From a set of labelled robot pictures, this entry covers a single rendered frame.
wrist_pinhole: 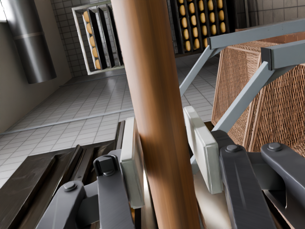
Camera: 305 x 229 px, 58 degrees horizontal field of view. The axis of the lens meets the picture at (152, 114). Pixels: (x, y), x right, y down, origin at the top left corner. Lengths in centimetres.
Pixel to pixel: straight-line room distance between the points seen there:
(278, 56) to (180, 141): 45
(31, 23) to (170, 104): 315
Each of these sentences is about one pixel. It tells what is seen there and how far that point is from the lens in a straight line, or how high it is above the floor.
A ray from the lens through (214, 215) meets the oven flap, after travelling 110.
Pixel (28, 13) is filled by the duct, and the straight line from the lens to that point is 329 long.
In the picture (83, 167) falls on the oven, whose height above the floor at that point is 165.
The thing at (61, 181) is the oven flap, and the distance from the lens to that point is 147.
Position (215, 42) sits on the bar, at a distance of 105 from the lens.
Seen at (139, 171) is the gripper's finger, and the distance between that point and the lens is 16.
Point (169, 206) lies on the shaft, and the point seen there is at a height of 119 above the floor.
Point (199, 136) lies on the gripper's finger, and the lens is 15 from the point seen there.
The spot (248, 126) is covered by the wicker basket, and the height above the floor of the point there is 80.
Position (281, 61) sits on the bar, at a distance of 61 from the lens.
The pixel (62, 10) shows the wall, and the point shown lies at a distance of 532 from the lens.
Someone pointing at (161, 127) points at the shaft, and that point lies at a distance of 16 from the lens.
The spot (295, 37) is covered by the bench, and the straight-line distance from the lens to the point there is 129.
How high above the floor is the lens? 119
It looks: 1 degrees up
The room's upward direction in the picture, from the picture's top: 101 degrees counter-clockwise
